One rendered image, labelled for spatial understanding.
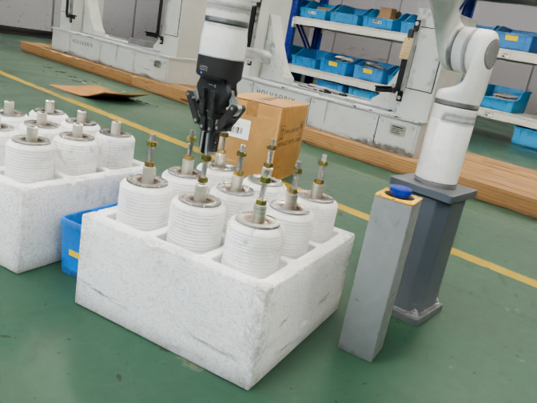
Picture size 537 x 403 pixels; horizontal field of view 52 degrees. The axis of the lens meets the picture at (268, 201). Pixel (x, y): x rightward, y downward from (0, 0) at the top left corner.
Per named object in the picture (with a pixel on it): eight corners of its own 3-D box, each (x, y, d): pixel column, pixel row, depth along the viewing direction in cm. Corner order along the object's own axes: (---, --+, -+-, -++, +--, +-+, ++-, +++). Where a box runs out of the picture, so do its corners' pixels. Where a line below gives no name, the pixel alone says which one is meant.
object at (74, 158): (73, 203, 135) (78, 130, 130) (101, 215, 131) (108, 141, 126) (39, 210, 127) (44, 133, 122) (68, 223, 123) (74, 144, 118)
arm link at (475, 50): (509, 33, 112) (485, 117, 117) (467, 28, 118) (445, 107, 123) (490, 27, 106) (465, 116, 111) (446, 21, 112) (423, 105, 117)
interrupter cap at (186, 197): (208, 213, 91) (208, 209, 91) (169, 200, 94) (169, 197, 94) (228, 203, 98) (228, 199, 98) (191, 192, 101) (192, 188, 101)
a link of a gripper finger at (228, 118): (232, 102, 86) (211, 123, 90) (236, 113, 86) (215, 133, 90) (244, 103, 88) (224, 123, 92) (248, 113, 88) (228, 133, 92)
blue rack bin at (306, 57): (313, 66, 690) (316, 49, 684) (338, 72, 668) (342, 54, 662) (288, 63, 652) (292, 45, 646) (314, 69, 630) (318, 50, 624)
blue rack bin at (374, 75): (372, 79, 638) (376, 61, 632) (402, 86, 615) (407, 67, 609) (350, 77, 599) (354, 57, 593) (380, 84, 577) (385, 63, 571)
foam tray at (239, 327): (195, 251, 138) (205, 182, 133) (338, 309, 122) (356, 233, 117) (73, 302, 105) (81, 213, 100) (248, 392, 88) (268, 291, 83)
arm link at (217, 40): (272, 65, 92) (280, 27, 90) (222, 59, 83) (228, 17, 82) (236, 57, 97) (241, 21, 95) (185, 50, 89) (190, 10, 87)
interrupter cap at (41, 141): (34, 136, 119) (35, 133, 118) (59, 145, 115) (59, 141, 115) (2, 139, 112) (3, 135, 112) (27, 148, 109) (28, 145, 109)
